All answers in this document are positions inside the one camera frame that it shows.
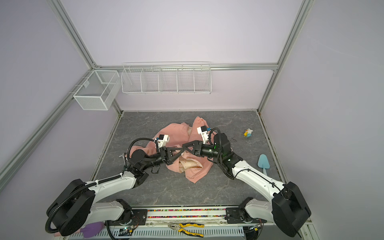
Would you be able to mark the white slotted cable duct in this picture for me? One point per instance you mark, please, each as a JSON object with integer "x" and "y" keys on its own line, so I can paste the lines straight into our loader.
{"x": 168, "y": 233}

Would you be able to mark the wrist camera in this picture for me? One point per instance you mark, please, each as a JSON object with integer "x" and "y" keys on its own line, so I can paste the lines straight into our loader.
{"x": 162, "y": 140}
{"x": 204, "y": 131}

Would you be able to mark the green handled tool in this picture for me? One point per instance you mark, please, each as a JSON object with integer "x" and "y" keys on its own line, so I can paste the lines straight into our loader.
{"x": 123, "y": 158}

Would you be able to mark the small green circuit board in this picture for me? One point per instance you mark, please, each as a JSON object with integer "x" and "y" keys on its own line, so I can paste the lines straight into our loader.
{"x": 125, "y": 232}

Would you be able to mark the white wire shelf basket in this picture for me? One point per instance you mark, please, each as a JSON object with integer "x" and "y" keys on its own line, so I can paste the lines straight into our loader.
{"x": 167, "y": 78}

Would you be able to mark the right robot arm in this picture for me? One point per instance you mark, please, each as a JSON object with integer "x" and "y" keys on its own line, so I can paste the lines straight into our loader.
{"x": 285, "y": 204}

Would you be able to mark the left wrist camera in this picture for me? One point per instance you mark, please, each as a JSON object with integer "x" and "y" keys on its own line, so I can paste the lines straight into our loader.
{"x": 162, "y": 140}

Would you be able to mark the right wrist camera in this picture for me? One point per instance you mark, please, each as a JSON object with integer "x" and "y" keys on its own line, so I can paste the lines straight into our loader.
{"x": 204, "y": 131}

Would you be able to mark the pink Snoopy zip jacket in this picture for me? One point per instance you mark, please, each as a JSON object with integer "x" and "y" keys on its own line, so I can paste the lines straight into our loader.
{"x": 194, "y": 167}

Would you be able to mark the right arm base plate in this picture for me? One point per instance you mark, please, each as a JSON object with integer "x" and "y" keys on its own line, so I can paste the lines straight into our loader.
{"x": 235, "y": 215}

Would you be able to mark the white mesh box basket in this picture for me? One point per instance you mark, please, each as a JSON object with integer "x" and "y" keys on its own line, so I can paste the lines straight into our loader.
{"x": 99, "y": 90}

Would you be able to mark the purple pink silicone spatula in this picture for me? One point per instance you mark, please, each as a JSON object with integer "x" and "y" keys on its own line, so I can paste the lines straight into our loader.
{"x": 92, "y": 230}

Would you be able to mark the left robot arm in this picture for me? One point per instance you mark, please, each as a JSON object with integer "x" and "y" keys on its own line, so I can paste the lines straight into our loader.
{"x": 79, "y": 204}

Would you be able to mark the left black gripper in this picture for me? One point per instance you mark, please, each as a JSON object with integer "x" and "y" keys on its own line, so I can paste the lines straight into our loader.
{"x": 170, "y": 158}

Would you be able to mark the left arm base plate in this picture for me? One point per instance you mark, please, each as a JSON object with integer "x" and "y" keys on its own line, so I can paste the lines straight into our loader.
{"x": 138, "y": 218}

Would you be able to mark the teal silicone spatula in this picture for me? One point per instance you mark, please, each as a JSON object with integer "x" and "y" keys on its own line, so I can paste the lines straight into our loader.
{"x": 263, "y": 163}

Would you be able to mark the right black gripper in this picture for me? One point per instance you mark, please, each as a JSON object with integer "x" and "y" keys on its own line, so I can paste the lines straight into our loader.
{"x": 199, "y": 149}

